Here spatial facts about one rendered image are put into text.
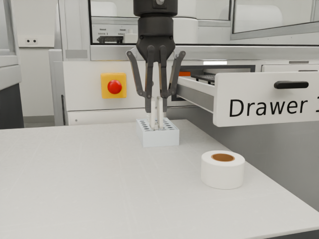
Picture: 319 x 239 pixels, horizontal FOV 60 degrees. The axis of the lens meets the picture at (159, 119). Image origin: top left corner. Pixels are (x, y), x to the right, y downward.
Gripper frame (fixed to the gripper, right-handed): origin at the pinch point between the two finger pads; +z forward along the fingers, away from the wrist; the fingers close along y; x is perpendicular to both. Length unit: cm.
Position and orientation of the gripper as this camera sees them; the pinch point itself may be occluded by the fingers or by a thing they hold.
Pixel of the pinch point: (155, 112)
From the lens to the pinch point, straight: 62.5
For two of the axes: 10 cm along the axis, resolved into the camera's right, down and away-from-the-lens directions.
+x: -2.0, -2.3, 9.5
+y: 9.8, -0.5, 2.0
